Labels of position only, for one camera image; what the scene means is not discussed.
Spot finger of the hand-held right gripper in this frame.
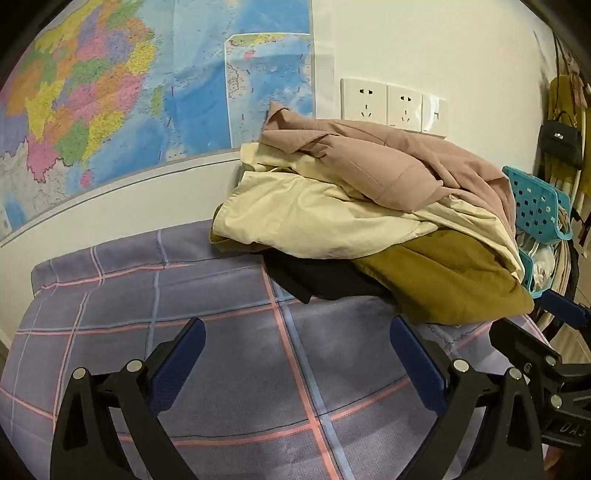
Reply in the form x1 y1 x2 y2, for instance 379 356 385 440
488 318 591 416
534 290 591 329

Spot white crumpled cloth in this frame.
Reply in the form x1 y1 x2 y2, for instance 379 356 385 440
517 231 557 289

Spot plaid purple bed sheet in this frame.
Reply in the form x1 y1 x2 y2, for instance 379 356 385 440
0 219 555 480

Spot colourful wall map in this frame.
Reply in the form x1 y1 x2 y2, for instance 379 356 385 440
0 0 315 241

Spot blue plastic basket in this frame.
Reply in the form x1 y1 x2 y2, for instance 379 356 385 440
502 166 573 298

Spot black garment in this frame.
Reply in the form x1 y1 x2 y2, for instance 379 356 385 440
263 249 384 304

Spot mustard garment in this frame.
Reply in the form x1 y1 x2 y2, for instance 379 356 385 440
353 228 535 326

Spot white wall switch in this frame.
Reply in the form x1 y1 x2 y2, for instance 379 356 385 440
421 93 448 137

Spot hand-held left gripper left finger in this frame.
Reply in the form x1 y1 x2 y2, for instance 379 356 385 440
50 318 207 480

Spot pink jacket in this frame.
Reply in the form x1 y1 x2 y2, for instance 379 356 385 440
261 102 515 232

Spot yellow-green hanging garment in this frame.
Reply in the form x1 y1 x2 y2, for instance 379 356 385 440
547 76 591 195

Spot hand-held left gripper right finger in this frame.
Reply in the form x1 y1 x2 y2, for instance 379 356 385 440
389 316 546 480

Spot cream garment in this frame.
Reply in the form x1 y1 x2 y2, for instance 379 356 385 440
210 143 527 283

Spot white wall socket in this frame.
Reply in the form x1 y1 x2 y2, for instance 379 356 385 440
387 84 424 132
341 78 389 124

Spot black handbag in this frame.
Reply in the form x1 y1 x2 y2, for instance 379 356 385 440
539 111 583 169

